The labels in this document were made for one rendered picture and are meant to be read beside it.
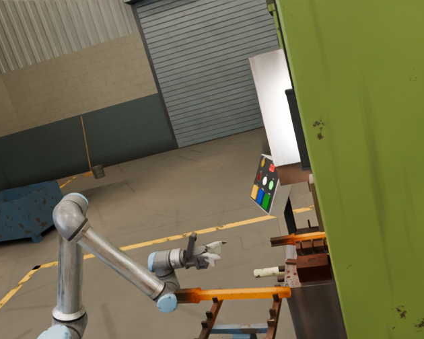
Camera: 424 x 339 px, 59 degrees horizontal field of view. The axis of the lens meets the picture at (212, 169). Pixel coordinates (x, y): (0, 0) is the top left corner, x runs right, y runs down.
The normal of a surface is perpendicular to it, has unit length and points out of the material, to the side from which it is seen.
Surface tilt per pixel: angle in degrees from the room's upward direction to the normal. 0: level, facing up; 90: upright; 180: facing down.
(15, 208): 90
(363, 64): 90
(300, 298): 90
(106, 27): 90
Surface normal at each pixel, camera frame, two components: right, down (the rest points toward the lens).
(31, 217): 0.92, -0.17
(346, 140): -0.22, 0.32
